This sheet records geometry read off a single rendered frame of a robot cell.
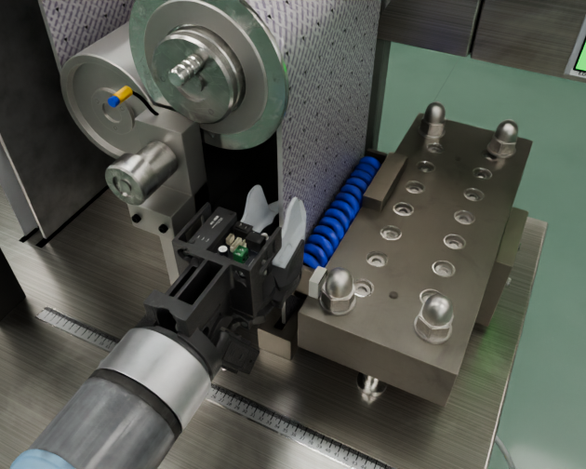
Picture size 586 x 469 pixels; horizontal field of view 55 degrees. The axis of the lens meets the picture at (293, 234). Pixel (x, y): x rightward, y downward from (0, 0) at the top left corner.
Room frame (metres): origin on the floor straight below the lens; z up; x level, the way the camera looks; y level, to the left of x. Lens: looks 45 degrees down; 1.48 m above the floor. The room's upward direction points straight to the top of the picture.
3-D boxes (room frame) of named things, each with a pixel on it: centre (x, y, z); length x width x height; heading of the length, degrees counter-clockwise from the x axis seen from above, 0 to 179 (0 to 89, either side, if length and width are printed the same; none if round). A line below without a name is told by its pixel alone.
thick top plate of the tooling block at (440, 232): (0.48, -0.16, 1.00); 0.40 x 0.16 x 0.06; 154
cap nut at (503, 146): (0.61, -0.28, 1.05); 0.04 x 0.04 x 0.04
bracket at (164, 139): (0.40, 0.12, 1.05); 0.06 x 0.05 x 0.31; 154
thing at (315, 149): (0.50, -0.04, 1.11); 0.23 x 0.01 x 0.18; 154
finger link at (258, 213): (0.39, 0.03, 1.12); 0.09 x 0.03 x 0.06; 155
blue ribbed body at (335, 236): (0.49, -0.06, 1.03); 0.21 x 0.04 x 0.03; 154
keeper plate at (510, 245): (0.46, -0.25, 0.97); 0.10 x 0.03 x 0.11; 154
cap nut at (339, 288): (0.35, -0.04, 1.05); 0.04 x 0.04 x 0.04
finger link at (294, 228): (0.38, 0.00, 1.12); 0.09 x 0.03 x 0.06; 153
